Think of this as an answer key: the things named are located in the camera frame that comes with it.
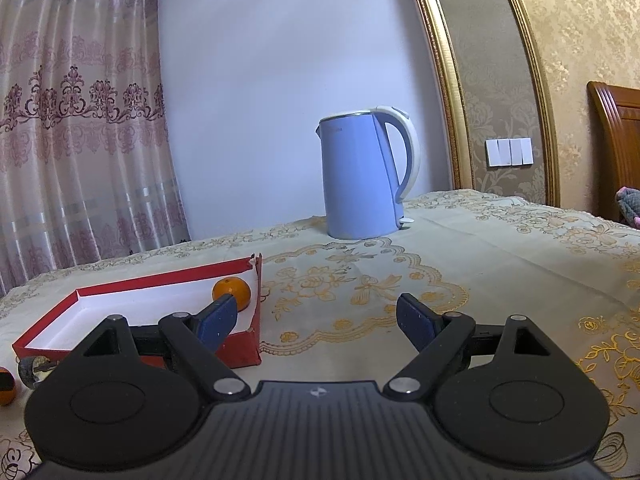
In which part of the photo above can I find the large orange tangerine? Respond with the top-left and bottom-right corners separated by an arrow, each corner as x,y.
0,367 -> 17,406

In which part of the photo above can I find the dark sugarcane piece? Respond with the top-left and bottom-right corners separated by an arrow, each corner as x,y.
18,356 -> 58,390

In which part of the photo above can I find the red cardboard box tray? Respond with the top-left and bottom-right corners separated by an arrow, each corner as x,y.
12,255 -> 262,368

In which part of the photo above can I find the small orange tangerine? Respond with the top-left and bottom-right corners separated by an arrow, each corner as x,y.
212,276 -> 252,312

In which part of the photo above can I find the cream floral tablecloth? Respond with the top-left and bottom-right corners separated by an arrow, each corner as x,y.
1,191 -> 639,479

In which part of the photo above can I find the blue electric kettle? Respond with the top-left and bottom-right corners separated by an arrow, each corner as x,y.
316,106 -> 421,240

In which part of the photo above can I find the pink patterned curtain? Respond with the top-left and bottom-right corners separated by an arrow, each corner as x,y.
1,0 -> 189,290

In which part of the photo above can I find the grey pink plush toy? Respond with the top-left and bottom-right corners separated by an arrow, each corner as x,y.
616,186 -> 640,229

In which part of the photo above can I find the wooden bed headboard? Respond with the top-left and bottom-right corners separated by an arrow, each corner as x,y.
587,81 -> 639,223

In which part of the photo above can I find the white wall switch panel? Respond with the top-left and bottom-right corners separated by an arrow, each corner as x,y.
485,138 -> 534,168

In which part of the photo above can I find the gold wall moulding frame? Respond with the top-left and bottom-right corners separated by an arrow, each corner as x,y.
416,0 -> 561,207

